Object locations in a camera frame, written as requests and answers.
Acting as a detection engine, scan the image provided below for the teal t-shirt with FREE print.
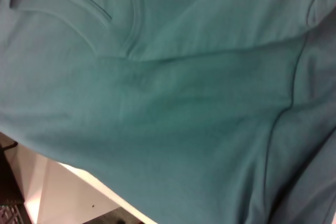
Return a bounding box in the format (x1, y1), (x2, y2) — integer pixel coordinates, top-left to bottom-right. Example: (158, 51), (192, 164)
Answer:
(0, 0), (336, 224)

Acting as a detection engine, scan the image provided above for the black equipment under table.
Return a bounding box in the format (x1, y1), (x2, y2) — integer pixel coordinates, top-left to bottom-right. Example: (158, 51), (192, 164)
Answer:
(0, 140), (28, 224)

